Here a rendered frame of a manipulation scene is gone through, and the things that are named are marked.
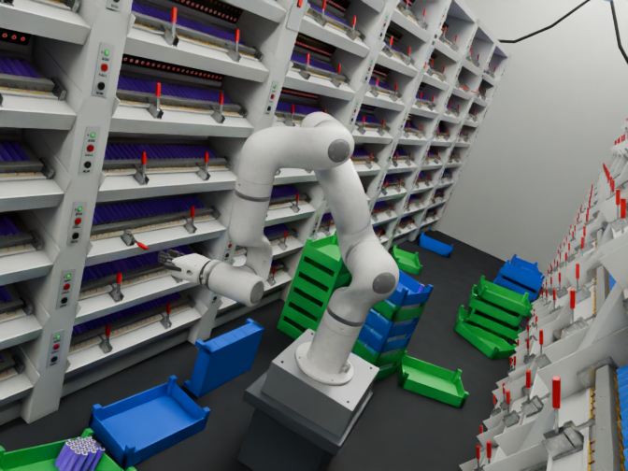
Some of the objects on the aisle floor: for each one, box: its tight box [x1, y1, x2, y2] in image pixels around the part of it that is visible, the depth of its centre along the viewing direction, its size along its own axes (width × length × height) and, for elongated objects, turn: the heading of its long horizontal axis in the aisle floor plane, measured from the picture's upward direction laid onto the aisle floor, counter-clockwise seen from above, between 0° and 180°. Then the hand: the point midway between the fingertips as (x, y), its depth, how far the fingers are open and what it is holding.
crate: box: [89, 375, 210, 470], centre depth 158 cm, size 30×20×8 cm
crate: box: [397, 350, 469, 408], centre depth 235 cm, size 30×20×8 cm
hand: (168, 256), depth 144 cm, fingers open, 3 cm apart
